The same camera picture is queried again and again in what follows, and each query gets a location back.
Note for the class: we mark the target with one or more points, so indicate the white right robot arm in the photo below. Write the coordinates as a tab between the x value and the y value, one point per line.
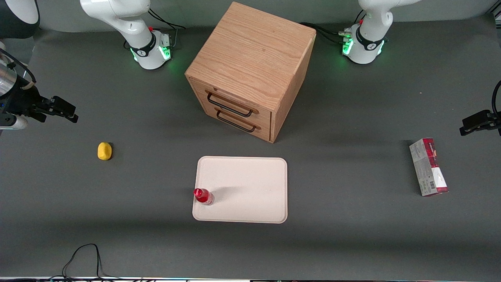
145	47

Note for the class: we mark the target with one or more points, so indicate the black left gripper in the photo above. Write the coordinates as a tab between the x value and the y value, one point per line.
480	119

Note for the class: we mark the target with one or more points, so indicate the red grey carton box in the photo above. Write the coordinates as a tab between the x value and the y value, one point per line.
428	168

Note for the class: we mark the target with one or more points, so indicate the wooden drawer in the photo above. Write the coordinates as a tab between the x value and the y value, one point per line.
266	132
266	117

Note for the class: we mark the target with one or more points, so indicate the red coke bottle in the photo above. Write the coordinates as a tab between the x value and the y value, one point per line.
202	196

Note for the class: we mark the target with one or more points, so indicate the yellow lemon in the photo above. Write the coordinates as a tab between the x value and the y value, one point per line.
104	151

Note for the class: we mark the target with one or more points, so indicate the grey table mat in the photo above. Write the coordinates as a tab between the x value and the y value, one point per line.
352	235

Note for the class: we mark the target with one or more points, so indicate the wooden drawer cabinet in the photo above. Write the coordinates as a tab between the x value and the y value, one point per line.
250	51

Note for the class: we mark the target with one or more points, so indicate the black aluminium frame rail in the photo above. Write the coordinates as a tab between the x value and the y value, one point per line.
497	16

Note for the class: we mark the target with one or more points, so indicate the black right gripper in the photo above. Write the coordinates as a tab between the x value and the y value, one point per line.
24	101

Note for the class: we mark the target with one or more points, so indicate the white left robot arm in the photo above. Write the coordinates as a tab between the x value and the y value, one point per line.
368	47

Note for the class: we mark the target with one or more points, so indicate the cream plastic tray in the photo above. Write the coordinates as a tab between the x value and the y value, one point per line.
250	190

